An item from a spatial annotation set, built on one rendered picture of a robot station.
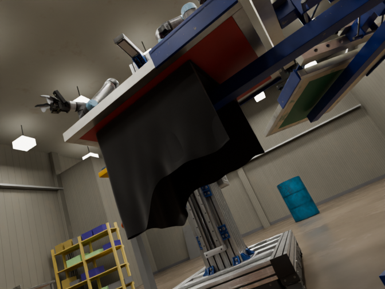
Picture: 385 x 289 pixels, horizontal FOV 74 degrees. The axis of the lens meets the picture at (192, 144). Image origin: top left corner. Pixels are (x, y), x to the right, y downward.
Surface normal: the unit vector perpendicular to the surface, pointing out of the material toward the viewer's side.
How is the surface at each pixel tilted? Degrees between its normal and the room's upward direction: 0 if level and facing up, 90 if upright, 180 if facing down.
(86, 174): 90
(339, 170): 90
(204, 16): 90
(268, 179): 90
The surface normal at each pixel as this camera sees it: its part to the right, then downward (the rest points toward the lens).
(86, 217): -0.37, -0.21
